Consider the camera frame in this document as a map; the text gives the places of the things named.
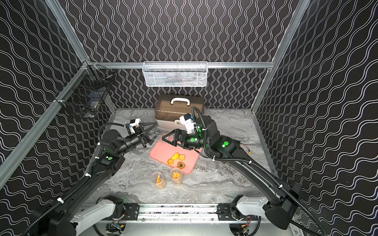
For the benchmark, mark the black battery pack with cable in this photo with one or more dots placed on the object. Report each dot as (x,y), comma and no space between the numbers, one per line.
(246,148)

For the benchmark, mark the brown white storage box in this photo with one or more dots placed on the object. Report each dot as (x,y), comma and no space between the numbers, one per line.
(171,107)

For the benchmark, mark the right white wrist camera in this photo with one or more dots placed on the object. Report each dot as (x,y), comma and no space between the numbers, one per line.
(188,122)

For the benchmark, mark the clear cookie jar left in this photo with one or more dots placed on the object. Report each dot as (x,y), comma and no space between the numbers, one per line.
(158,180)

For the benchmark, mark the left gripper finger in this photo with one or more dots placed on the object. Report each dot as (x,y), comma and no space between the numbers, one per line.
(147,141)
(146,128)

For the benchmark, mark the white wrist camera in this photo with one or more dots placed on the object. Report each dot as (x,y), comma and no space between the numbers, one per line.
(188,122)
(133,125)

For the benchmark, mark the clear cookie jar handled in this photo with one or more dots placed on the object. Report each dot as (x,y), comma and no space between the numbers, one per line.
(154,133)

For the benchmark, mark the brown heart cookie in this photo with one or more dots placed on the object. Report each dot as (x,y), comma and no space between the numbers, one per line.
(181,165)

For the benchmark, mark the white wire wall basket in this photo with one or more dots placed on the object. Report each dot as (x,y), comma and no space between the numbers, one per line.
(175,73)

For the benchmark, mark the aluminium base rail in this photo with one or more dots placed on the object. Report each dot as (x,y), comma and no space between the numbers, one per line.
(177,213)

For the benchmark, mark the orange flower cookie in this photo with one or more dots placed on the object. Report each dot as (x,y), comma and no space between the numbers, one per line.
(182,157)

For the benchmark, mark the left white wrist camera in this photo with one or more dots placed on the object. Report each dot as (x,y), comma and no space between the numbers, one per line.
(133,125)

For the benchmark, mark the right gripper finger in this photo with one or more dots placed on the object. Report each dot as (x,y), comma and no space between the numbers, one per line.
(174,143)
(169,135)

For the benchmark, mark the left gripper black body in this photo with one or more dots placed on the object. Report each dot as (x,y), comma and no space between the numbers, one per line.
(143,138)

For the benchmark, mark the orange swirl cookie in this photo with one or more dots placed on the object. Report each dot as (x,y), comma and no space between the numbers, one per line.
(170,161)

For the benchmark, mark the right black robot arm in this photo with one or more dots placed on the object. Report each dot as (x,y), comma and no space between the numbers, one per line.
(281,198)

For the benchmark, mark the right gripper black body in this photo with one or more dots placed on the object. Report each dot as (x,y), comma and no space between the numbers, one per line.
(193,141)

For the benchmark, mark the pink plastic tray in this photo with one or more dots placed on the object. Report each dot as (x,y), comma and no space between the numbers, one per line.
(162,151)

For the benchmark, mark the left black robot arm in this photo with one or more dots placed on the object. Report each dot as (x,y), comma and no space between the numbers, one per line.
(56,219)

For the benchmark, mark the clear cookie jar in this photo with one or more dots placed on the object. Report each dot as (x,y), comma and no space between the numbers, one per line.
(158,180)
(176,176)

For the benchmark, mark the black wire wall basket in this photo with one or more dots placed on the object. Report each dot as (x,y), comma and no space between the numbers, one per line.
(85,99)

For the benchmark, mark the clear cookie jar middle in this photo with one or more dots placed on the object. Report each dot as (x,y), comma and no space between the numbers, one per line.
(176,176)

